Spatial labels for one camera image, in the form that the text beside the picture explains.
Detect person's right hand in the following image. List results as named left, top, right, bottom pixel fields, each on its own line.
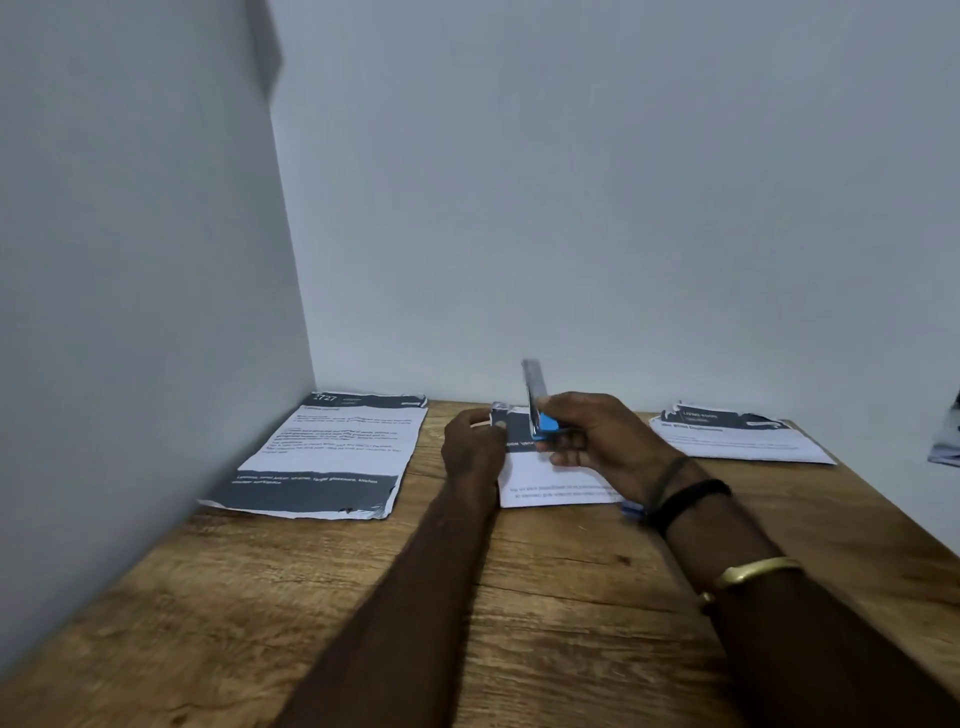
left=533, top=391, right=688, bottom=508

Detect person's left hand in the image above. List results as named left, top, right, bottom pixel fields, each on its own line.
left=440, top=407, right=510, bottom=489

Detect stapled paper set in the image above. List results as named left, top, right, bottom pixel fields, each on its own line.
left=491, top=402, right=624, bottom=509
left=649, top=402, right=836, bottom=466

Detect silver blue stapler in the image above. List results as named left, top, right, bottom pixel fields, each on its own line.
left=521, top=358, right=561, bottom=442

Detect stack of printed papers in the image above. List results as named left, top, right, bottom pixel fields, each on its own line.
left=198, top=391, right=429, bottom=521

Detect person's right forearm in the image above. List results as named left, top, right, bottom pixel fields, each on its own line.
left=648, top=464, right=960, bottom=728

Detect person's left forearm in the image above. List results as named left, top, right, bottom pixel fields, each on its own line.
left=273, top=479, right=504, bottom=728

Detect wooden table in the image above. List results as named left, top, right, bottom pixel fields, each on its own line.
left=0, top=401, right=960, bottom=728

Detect gold bangle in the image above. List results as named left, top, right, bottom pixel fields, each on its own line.
left=697, top=556, right=804, bottom=616

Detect papers on window sill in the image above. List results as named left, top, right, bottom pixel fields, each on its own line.
left=928, top=389, right=960, bottom=468

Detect thin black thread bracelet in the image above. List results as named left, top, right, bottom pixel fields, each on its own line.
left=646, top=455, right=695, bottom=511

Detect black band bracelet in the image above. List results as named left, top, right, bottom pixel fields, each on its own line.
left=648, top=478, right=733, bottom=538

